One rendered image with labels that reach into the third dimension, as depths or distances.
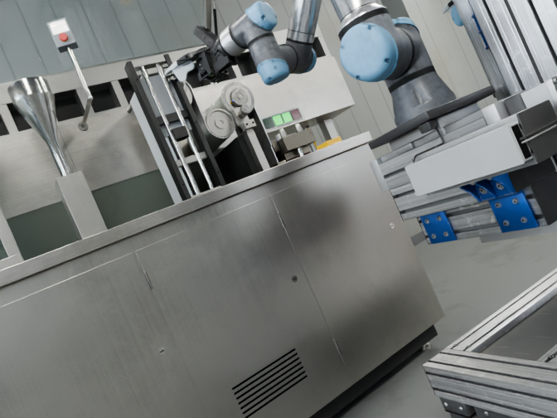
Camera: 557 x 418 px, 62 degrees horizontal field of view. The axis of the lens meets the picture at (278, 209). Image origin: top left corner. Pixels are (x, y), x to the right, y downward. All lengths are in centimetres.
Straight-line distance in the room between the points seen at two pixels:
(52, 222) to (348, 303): 118
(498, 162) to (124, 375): 108
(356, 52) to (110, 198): 133
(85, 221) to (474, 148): 131
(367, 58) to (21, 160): 146
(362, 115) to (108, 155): 267
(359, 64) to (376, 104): 336
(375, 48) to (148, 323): 95
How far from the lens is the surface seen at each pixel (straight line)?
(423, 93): 114
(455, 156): 92
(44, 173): 207
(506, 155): 86
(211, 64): 135
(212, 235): 150
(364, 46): 104
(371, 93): 442
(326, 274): 167
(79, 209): 177
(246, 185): 155
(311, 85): 265
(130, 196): 208
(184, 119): 176
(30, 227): 202
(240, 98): 198
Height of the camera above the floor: 75
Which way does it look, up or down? level
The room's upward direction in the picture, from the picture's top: 24 degrees counter-clockwise
